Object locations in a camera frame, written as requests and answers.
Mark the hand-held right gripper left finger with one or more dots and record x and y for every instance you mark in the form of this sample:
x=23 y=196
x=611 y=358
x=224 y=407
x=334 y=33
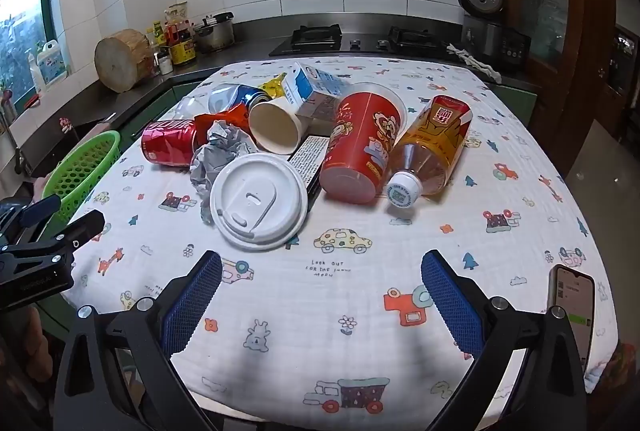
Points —
x=192 y=301

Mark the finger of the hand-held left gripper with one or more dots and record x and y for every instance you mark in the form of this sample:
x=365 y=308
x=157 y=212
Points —
x=80 y=228
x=42 y=211

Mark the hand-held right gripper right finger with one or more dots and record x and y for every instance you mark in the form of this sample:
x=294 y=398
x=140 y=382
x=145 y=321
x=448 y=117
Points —
x=450 y=306

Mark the green plastic basket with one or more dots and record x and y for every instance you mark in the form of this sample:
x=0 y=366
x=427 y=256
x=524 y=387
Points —
x=85 y=171

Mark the white plastic cup lid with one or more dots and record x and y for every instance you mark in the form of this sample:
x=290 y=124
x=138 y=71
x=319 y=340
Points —
x=260 y=206

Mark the foil wrapper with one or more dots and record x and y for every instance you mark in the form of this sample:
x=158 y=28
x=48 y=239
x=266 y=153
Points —
x=210 y=161

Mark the crushed clear plastic bottle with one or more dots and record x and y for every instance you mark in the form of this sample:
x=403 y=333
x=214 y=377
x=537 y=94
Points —
x=192 y=105

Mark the tea bottle orange label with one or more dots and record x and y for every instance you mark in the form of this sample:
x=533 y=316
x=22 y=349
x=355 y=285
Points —
x=435 y=136

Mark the red snack wrapper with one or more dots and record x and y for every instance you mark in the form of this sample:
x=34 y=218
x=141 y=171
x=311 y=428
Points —
x=220 y=117

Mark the large red printed cup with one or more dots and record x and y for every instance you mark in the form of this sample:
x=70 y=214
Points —
x=355 y=146

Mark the black printed box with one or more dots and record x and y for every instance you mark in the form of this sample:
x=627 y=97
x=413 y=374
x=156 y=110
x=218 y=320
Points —
x=310 y=156

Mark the white paper cup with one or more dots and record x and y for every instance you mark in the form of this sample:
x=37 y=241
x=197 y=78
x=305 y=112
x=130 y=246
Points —
x=272 y=126

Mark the blue soda can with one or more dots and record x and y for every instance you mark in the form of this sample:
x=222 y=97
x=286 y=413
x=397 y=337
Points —
x=240 y=95

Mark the yellow wrapper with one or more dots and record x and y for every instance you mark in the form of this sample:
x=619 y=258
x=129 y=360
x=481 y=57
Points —
x=272 y=86

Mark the blue white milk carton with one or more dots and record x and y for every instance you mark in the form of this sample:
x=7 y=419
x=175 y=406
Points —
x=310 y=86

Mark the person's left hand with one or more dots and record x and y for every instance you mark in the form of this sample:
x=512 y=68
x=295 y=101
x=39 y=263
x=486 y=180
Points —
x=27 y=341

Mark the small red white figurine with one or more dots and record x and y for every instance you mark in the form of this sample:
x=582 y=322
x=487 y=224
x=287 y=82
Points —
x=65 y=125

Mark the printed white tablecloth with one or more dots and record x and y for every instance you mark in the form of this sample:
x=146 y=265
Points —
x=350 y=321

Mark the pink towel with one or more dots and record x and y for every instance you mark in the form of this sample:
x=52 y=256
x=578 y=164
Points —
x=104 y=125

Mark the smartphone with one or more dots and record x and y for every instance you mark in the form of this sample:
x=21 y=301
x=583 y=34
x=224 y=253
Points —
x=572 y=296

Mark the white detergent jug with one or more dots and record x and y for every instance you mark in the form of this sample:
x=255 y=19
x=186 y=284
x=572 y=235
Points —
x=52 y=63

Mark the round wooden chopping block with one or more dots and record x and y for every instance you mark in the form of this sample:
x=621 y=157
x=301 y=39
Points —
x=120 y=61

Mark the red patterned cloth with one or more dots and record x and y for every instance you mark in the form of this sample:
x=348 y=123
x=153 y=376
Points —
x=617 y=361

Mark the window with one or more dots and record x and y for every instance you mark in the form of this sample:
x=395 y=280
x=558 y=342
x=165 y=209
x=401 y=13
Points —
x=20 y=36

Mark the white seasoning jar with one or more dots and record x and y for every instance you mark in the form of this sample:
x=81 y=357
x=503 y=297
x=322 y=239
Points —
x=165 y=65

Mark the soy sauce jug yellow label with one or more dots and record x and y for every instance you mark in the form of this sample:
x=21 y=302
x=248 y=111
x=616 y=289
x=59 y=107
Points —
x=184 y=53

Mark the steel pressure cooker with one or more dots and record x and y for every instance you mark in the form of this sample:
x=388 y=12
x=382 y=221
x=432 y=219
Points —
x=215 y=36

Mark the beige food bag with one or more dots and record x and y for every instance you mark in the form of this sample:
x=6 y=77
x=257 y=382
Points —
x=177 y=13

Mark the white rag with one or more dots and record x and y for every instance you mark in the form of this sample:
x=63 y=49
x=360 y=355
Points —
x=475 y=60

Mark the black kitchen appliance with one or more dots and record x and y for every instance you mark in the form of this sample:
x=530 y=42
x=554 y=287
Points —
x=515 y=48

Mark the black gas stove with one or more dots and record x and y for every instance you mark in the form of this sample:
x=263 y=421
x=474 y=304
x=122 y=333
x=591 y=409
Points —
x=350 y=45

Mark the brown glass door cabinet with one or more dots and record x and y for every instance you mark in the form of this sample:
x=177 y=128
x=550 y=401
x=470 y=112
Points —
x=575 y=11

